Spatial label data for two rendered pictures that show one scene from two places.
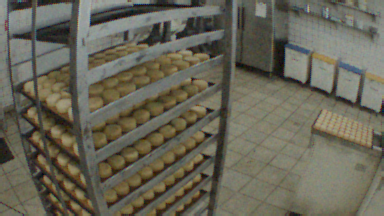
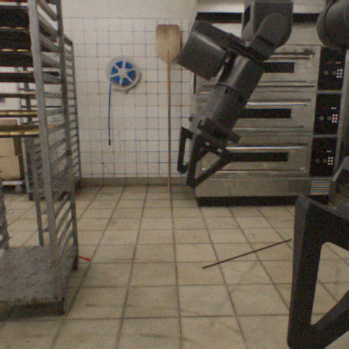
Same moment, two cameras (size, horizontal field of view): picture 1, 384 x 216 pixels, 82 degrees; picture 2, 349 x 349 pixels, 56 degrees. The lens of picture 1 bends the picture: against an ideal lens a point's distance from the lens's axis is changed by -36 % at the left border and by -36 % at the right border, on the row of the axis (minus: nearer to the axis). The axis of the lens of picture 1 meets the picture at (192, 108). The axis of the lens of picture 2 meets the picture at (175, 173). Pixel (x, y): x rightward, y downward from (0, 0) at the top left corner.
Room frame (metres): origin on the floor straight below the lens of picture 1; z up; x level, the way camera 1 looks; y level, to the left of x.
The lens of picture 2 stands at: (2.77, -0.22, 1.11)
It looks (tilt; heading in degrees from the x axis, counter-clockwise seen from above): 13 degrees down; 140
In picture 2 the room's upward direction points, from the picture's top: straight up
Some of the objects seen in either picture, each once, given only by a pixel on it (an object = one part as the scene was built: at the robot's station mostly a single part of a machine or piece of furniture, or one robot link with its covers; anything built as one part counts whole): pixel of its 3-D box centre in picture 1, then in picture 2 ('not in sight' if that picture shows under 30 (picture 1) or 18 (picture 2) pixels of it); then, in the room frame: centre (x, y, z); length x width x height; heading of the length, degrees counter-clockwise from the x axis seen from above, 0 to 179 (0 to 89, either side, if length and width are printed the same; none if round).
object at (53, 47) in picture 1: (79, 38); (41, 3); (0.97, 0.41, 1.59); 0.64 x 0.03 x 0.03; 149
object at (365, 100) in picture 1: (373, 92); not in sight; (4.35, -3.59, 0.38); 0.64 x 0.54 x 0.77; 139
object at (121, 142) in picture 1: (161, 115); not in sight; (0.77, 0.07, 1.41); 0.64 x 0.03 x 0.03; 149
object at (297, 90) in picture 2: not in sight; (260, 111); (0.53, 2.89, 1.01); 1.56 x 1.20 x 2.01; 52
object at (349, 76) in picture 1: (349, 83); not in sight; (4.76, -3.07, 0.38); 0.64 x 0.54 x 0.77; 141
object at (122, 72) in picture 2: not in sight; (123, 101); (-0.88, 1.97, 1.10); 0.41 x 0.17 x 1.10; 52
